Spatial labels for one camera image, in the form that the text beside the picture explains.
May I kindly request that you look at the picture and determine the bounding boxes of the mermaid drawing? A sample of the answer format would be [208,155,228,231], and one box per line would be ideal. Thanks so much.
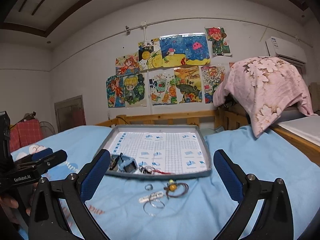
[106,75,125,108]

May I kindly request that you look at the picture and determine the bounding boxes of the brown wooden door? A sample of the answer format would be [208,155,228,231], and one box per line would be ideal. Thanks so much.
[54,95,86,132]

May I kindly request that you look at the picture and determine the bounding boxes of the red plaid cloth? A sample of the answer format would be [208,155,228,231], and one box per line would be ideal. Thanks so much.
[10,119,43,152]

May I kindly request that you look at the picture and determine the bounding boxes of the wooden bed frame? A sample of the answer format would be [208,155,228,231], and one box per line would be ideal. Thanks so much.
[97,105,319,165]

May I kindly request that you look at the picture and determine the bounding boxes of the pink floral blanket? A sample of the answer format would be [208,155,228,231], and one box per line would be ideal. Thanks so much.
[213,57,314,138]

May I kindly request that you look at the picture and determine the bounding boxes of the olive hanging garment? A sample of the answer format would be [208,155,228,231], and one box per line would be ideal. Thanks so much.
[308,82,320,113]

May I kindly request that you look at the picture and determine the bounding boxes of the red haired character drawing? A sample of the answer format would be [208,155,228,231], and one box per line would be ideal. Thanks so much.
[205,27,232,56]

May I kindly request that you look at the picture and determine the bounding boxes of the white mattress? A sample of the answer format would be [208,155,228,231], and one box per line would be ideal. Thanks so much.
[278,115,320,146]

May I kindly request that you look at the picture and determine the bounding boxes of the fish and cup drawing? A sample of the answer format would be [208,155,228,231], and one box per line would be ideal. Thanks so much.
[149,68,177,106]

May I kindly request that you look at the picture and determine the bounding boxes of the black cord yellow bead necklace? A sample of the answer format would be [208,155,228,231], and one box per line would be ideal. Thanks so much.
[163,179,190,199]

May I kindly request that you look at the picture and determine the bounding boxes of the white air conditioner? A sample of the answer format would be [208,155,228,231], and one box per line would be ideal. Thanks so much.
[265,36,307,66]

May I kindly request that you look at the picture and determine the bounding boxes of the blue ocean drawing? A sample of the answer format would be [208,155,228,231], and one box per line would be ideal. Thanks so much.
[159,33,210,68]

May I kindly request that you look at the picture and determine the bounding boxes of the orange landscape drawing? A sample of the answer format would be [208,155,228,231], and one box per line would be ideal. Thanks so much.
[174,66,202,103]

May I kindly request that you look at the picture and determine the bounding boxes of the yellow moon drawing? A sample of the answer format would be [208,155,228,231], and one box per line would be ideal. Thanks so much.
[138,38,163,71]

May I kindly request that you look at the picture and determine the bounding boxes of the silver wire bangles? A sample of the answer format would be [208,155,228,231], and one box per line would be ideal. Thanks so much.
[143,199,165,217]

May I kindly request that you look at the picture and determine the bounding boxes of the person's left hand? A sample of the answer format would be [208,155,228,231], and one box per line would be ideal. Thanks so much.
[0,182,38,224]

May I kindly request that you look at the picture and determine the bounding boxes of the blond boy drawing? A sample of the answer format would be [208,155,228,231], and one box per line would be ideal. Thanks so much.
[123,74,147,108]

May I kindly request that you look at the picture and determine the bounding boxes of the red doodle drawing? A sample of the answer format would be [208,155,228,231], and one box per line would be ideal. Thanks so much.
[201,66,226,104]

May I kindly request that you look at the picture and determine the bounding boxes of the orange haired girl drawing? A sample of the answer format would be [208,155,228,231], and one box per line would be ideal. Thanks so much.
[116,52,140,77]

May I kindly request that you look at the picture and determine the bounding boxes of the blue smart watch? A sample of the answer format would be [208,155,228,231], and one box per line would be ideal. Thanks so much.
[108,153,138,173]

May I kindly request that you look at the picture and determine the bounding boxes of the light blue bed sheet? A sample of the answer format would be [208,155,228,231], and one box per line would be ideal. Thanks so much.
[12,126,319,239]

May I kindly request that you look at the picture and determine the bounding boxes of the red string bracelet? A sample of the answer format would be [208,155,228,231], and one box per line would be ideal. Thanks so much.
[150,168,176,176]

